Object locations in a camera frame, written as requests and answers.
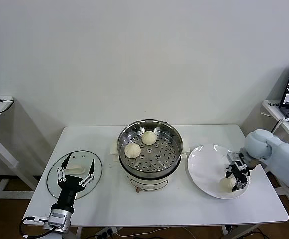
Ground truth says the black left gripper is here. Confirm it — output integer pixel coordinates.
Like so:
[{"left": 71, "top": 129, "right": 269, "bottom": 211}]
[{"left": 51, "top": 153, "right": 96, "bottom": 212}]

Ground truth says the stainless steel steamer pot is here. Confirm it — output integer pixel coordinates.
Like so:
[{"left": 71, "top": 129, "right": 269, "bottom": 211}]
[{"left": 109, "top": 119, "right": 191, "bottom": 194}]

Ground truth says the round glass pot lid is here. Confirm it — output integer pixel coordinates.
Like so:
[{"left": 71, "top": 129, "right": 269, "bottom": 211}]
[{"left": 46, "top": 149, "right": 103, "bottom": 200}]

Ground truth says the stainless steel steamer basket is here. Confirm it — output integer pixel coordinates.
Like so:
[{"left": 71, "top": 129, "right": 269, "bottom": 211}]
[{"left": 116, "top": 120, "right": 184, "bottom": 175}]

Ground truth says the white power strip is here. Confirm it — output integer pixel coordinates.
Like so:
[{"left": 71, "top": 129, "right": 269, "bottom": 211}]
[{"left": 94, "top": 226, "right": 121, "bottom": 239}]

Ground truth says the black cable with white plug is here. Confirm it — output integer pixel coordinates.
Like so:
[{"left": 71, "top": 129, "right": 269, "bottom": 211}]
[{"left": 271, "top": 118, "right": 289, "bottom": 136}]

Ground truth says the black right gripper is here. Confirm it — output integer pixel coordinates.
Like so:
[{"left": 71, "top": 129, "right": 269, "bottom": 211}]
[{"left": 225, "top": 164, "right": 251, "bottom": 193}]

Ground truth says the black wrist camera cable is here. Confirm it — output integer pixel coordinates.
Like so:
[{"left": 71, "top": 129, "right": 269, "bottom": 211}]
[{"left": 18, "top": 216, "right": 51, "bottom": 238}]

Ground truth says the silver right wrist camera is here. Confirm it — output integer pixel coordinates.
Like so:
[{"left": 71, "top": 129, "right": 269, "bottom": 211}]
[{"left": 227, "top": 152, "right": 247, "bottom": 170}]

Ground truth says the white side table with laptop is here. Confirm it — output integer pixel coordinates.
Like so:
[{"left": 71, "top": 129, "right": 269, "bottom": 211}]
[{"left": 262, "top": 99, "right": 289, "bottom": 210}]

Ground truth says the white ceramic plate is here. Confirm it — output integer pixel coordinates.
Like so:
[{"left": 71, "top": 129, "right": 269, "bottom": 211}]
[{"left": 187, "top": 144, "right": 251, "bottom": 200}]

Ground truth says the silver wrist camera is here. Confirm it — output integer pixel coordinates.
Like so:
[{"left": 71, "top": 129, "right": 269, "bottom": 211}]
[
  {"left": 227, "top": 152, "right": 247, "bottom": 170},
  {"left": 42, "top": 208, "right": 74, "bottom": 234}
]

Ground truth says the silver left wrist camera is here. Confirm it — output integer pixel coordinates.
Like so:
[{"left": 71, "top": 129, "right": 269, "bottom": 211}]
[{"left": 42, "top": 208, "right": 74, "bottom": 234}]

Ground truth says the white steamed baozi bun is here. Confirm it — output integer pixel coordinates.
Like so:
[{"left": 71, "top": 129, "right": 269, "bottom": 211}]
[
  {"left": 141, "top": 131, "right": 157, "bottom": 146},
  {"left": 219, "top": 177, "right": 235, "bottom": 194},
  {"left": 124, "top": 143, "right": 142, "bottom": 159}
]

